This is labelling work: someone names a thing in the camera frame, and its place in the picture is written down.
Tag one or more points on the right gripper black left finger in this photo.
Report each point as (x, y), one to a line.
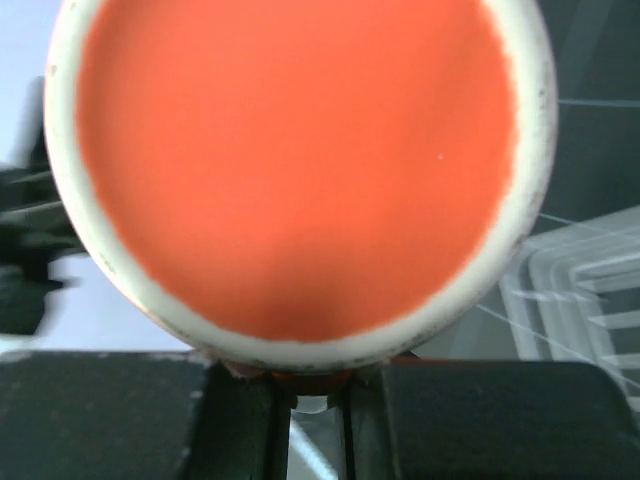
(88, 415)

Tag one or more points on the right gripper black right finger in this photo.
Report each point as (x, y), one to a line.
(419, 419)

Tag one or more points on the orange mug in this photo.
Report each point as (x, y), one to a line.
(301, 186)

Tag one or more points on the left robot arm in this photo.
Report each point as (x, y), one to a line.
(35, 228)

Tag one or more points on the white wire dish rack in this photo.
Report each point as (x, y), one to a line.
(572, 294)

